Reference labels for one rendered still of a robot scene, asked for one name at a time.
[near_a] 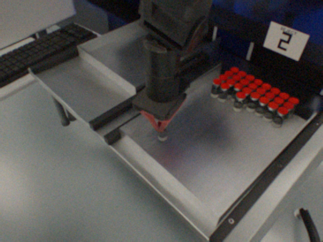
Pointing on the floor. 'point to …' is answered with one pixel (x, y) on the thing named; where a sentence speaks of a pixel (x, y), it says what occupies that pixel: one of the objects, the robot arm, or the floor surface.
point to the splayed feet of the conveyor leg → (303, 214)
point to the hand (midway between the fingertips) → (162, 123)
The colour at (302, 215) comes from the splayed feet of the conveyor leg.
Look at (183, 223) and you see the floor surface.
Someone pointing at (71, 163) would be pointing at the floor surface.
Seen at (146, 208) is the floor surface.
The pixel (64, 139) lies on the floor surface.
